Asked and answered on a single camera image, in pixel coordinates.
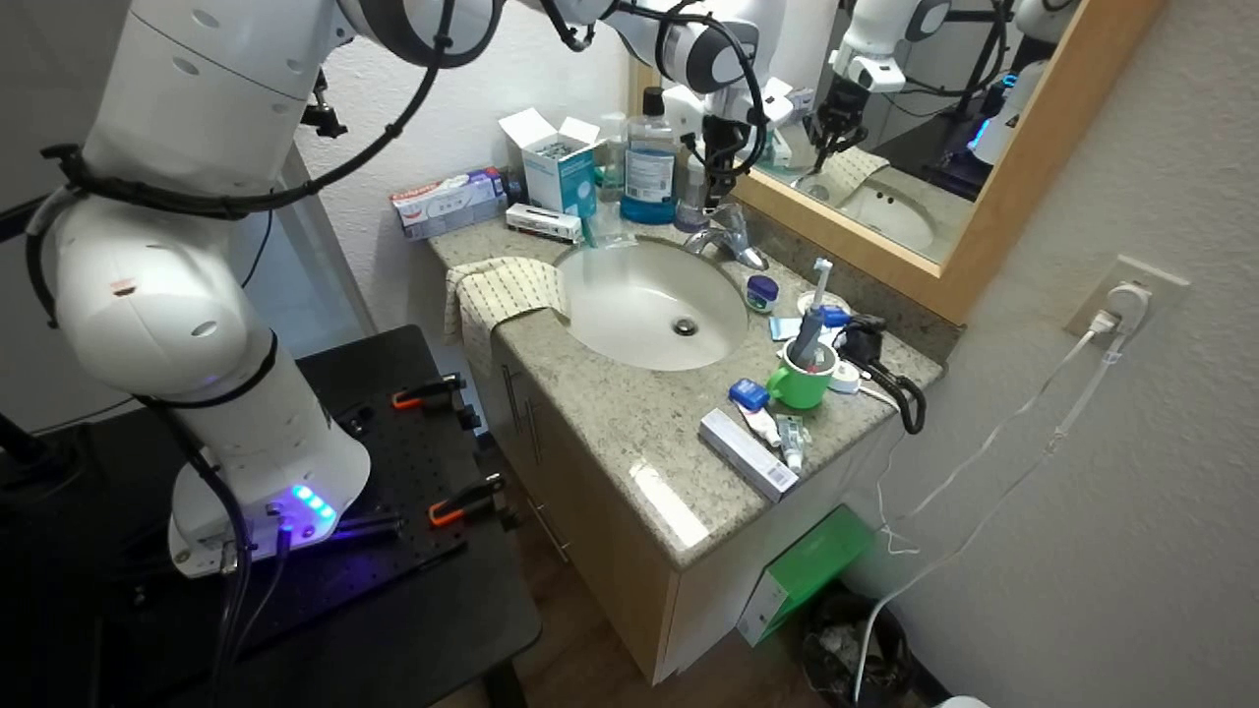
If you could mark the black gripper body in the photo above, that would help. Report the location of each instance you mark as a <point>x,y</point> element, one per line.
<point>728,135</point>

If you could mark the chrome sink tap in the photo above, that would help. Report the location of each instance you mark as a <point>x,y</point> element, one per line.
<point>728,242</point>

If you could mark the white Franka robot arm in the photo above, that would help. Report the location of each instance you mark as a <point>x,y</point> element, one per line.
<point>172,289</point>

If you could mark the blue mouthwash bottle black cap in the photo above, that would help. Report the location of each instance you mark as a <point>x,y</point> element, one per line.
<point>649,162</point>

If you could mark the small blue lidded jar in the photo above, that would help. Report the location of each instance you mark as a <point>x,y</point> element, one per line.
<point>759,292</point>

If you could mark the white oval sink basin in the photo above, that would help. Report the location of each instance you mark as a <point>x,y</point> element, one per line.
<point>649,309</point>

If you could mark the electric toothbrush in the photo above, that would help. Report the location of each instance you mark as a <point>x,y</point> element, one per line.
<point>812,321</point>

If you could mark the open white cardboard box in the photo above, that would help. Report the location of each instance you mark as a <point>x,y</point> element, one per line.
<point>555,162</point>

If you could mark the small white carton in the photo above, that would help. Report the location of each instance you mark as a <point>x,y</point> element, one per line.
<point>540,221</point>

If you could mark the small blue floss container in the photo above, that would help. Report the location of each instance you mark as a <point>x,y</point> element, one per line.
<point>749,394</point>

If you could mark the green plastic cup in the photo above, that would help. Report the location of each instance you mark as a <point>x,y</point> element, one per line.
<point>796,388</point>

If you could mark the checkered hand towel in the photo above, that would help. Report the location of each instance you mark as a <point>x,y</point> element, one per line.
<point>505,292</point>

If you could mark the white toothpaste tube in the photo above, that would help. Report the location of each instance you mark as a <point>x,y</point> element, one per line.
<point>774,435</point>

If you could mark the granite topped vanity cabinet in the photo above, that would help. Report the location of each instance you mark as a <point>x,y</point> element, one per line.
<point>614,435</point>

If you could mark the wrapped tissue pack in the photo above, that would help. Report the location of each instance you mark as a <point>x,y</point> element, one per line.
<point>451,204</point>

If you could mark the long white carton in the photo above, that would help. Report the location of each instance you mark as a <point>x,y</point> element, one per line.
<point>749,456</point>

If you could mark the green cardboard box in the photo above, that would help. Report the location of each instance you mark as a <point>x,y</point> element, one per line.
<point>812,566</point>

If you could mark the black trash bin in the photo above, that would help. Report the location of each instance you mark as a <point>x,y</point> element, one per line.
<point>852,655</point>

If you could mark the black robot table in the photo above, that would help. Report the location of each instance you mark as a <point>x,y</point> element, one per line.
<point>393,591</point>

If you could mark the wooden framed wall mirror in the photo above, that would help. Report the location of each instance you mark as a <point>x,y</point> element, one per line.
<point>997,249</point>

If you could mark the white wall outlet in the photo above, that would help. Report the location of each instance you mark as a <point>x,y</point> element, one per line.
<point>1130,301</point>

